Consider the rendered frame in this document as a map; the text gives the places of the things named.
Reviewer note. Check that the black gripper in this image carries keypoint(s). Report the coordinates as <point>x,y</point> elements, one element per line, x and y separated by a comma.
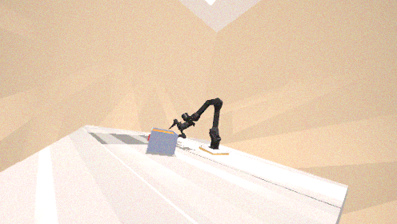
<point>181,128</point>

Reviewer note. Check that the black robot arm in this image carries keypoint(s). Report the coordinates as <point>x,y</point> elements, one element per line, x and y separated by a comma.
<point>214,131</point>

